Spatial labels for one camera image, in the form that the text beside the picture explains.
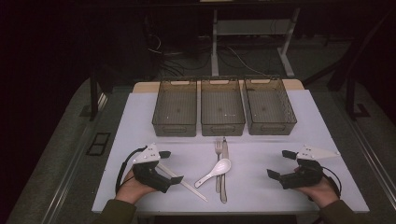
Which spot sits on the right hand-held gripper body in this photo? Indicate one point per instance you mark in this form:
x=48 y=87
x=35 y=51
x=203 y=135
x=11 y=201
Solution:
x=303 y=177

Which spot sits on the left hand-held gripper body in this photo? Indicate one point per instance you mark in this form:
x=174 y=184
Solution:
x=149 y=174

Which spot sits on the brown translucent plastic basket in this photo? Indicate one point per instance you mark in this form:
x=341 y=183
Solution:
x=267 y=105
x=176 y=109
x=221 y=107

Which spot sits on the metal table knife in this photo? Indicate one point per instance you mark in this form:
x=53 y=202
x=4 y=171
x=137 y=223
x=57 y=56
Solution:
x=223 y=193

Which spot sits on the person's left hand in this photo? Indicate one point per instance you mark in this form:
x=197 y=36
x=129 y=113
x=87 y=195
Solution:
x=132 y=188

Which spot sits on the person's right hand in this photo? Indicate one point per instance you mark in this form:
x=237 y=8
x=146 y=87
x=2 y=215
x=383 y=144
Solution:
x=323 y=193

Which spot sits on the white ceramic spoon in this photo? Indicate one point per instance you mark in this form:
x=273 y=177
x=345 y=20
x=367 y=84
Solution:
x=221 y=167

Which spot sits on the metal fork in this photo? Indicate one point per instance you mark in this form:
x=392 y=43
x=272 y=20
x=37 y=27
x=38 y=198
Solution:
x=219 y=148

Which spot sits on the black metal stand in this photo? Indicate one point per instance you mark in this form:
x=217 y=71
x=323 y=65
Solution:
x=93 y=99
x=350 y=99

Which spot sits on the black diagonal beam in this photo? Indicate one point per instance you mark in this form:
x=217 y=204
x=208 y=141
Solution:
x=351 y=53

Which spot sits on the black rectangular floor frame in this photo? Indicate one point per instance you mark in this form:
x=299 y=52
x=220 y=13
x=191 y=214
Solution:
x=98 y=143

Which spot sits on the aluminium floor rail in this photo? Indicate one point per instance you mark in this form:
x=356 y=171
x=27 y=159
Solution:
x=73 y=161
x=373 y=158

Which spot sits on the white metal desk frame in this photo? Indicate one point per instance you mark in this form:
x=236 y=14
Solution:
x=214 y=46

